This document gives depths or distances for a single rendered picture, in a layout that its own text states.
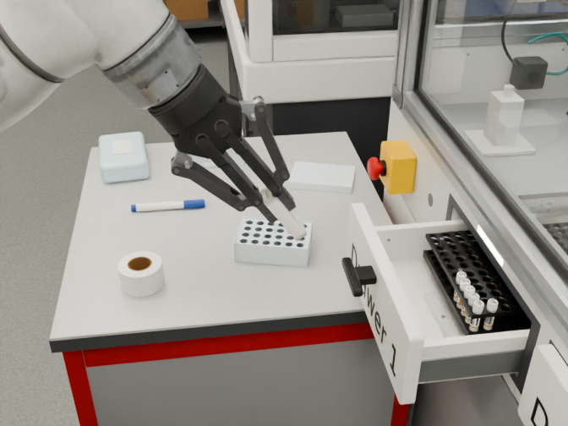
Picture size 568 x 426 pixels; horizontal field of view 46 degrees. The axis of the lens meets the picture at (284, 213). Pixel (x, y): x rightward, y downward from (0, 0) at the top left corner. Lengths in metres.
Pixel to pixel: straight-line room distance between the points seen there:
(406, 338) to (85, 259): 0.62
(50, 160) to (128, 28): 2.61
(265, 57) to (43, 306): 1.20
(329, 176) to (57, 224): 1.60
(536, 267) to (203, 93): 0.41
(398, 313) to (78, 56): 0.44
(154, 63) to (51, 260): 1.94
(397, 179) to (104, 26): 0.66
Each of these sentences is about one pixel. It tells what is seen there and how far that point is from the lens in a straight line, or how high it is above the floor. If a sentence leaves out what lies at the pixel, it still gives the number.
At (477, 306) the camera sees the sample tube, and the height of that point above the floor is 0.91.
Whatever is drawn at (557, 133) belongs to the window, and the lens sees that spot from 0.78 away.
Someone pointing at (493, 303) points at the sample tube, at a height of 0.91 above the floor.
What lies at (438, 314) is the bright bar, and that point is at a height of 0.85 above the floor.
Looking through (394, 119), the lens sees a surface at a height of 0.92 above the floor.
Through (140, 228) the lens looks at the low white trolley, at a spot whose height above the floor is 0.76.
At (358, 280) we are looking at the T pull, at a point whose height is 0.91.
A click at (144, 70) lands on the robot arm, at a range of 0.66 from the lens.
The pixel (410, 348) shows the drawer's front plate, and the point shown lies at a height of 0.91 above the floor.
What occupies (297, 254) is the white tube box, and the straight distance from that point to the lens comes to 1.11.
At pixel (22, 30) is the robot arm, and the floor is 1.25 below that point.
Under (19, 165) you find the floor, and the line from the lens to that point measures 3.25.
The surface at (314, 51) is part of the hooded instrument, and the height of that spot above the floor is 0.93.
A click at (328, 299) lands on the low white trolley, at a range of 1.06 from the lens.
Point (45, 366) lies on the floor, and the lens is 2.14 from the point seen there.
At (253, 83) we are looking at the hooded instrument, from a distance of 1.58.
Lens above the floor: 1.44
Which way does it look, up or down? 32 degrees down
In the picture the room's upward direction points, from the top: straight up
